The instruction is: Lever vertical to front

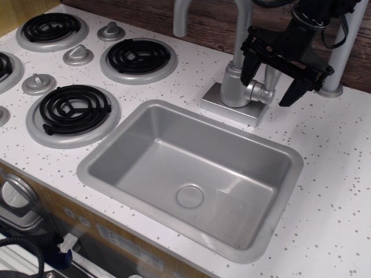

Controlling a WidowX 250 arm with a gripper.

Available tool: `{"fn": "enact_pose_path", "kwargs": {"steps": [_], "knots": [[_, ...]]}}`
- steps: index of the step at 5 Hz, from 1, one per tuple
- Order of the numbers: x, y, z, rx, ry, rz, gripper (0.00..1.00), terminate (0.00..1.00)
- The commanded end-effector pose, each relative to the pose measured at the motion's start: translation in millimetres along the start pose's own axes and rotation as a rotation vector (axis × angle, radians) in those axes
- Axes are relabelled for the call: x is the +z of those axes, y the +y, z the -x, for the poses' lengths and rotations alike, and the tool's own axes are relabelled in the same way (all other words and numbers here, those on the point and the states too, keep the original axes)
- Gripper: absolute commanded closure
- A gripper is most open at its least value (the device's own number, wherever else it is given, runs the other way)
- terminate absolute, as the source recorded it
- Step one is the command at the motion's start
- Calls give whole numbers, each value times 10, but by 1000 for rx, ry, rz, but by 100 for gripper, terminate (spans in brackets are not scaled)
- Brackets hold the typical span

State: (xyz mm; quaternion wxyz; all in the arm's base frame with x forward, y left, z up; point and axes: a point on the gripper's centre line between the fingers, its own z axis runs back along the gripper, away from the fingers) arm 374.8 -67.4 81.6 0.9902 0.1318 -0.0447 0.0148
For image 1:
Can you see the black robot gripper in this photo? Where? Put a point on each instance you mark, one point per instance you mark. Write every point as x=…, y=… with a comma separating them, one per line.
x=289, y=51

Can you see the silver faucet lever handle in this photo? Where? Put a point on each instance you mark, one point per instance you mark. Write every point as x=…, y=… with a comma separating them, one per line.
x=272, y=76

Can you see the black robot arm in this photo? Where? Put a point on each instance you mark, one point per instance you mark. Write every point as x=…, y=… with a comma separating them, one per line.
x=326, y=10

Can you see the grey vertical support pole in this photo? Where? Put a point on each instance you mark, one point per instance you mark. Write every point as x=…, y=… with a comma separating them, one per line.
x=332, y=87

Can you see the silver toy faucet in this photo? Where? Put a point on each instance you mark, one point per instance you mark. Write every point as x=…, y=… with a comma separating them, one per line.
x=230, y=98

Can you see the grey plastic sink basin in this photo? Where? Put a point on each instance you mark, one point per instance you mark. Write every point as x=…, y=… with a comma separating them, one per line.
x=222, y=187

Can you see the middle black coil burner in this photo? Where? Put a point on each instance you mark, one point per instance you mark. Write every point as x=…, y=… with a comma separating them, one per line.
x=138, y=61

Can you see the black coil burner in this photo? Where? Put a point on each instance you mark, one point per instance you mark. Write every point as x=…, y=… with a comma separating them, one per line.
x=73, y=116
x=138, y=61

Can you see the silver stove knob back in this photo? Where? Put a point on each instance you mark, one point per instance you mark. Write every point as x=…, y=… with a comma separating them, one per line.
x=111, y=32

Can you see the silver stove knob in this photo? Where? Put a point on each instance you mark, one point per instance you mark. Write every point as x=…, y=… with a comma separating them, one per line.
x=38, y=84
x=111, y=32
x=78, y=56

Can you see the silver stove knob middle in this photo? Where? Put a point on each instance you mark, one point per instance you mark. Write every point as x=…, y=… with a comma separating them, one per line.
x=78, y=56

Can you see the front black coil burner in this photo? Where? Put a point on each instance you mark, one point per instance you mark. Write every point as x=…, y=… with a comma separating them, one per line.
x=73, y=116

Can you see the back left coil burner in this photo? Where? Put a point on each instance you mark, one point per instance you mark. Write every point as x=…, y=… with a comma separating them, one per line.
x=51, y=32

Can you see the silver stove knob front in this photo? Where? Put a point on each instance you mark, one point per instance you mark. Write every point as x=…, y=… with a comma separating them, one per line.
x=38, y=84

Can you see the far left coil burner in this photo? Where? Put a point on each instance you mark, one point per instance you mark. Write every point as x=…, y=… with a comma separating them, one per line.
x=12, y=71

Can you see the silver stove knob edge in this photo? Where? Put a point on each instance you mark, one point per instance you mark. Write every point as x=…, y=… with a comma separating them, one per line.
x=4, y=116

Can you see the grey round oven dial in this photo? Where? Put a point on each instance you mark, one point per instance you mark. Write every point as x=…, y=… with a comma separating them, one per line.
x=17, y=196

